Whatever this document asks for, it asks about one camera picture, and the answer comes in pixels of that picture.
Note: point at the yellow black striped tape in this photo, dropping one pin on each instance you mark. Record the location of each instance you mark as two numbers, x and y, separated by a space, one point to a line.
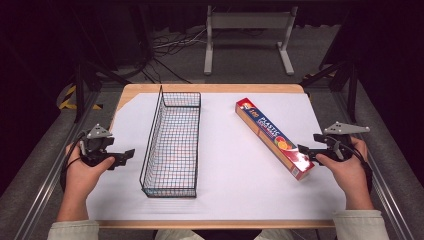
68 100

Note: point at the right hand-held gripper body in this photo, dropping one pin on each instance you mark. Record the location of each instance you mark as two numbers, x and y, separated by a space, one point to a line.
340 140

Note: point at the person's right hand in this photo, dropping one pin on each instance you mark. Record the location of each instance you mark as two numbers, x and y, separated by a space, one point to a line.
348 176

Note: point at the black tripod stand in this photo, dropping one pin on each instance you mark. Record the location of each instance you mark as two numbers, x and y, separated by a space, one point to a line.
83 86
348 80

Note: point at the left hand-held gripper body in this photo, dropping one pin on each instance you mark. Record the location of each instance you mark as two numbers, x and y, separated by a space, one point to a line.
96 143

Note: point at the white metal stand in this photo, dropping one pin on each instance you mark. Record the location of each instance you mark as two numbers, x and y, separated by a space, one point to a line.
248 21

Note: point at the white table mat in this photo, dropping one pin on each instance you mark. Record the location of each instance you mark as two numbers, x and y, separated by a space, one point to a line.
226 180

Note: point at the person's left hand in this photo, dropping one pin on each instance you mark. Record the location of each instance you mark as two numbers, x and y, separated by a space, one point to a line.
83 176

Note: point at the plastic wrap box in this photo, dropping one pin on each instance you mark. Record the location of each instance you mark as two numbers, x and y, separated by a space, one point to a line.
271 135

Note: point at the aluminium rail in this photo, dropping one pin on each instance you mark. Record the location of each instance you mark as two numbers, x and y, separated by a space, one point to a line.
390 186
50 173

